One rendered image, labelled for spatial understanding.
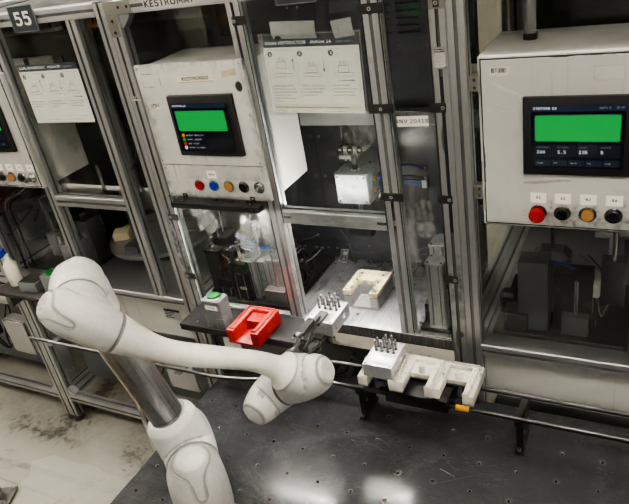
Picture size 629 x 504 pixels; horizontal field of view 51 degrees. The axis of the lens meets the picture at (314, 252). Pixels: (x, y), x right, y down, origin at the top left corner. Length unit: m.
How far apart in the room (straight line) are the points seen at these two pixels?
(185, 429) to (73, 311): 0.58
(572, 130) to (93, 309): 1.20
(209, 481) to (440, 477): 0.67
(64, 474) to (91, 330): 1.99
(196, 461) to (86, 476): 1.63
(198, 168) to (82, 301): 0.81
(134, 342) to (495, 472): 1.09
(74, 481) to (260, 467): 1.47
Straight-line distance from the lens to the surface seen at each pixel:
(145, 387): 1.88
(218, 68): 2.05
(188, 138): 2.18
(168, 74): 2.17
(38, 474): 3.59
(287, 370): 1.66
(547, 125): 1.70
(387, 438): 2.16
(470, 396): 1.98
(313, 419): 2.27
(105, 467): 3.44
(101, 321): 1.58
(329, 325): 2.02
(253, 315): 2.34
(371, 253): 2.61
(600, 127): 1.69
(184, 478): 1.85
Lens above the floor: 2.20
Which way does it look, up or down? 28 degrees down
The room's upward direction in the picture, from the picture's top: 11 degrees counter-clockwise
